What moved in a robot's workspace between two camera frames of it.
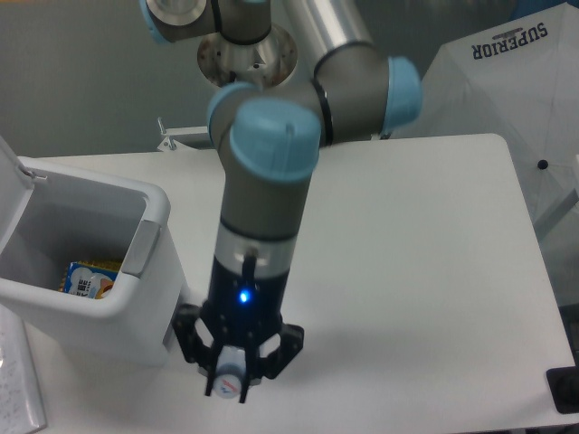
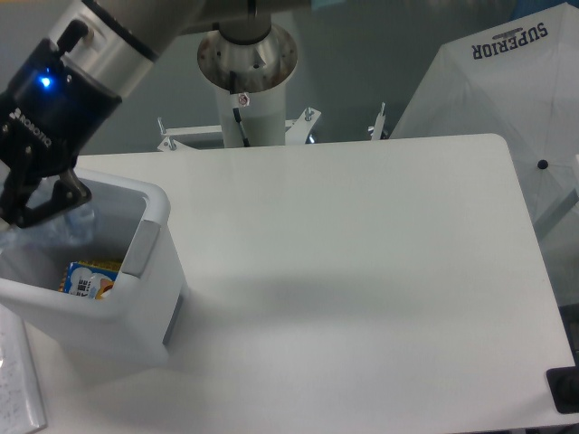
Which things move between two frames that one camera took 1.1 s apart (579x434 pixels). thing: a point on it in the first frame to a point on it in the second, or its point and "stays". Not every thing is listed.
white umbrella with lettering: (517, 79) stays
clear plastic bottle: (231, 371) to (74, 227)
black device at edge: (564, 383) stays
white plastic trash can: (52, 218) stays
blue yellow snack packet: (92, 278) stays
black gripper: (239, 312) to (49, 113)
